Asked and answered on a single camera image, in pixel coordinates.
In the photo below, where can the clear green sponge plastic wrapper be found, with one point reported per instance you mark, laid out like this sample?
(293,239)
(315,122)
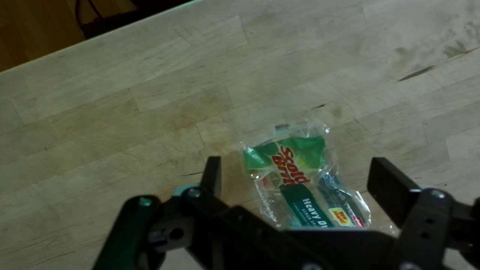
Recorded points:
(300,170)

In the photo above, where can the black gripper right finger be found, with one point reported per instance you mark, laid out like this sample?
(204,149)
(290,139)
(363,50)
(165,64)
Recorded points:
(392,188)

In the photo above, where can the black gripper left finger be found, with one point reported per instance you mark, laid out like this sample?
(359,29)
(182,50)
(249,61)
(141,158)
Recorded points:
(212,175)

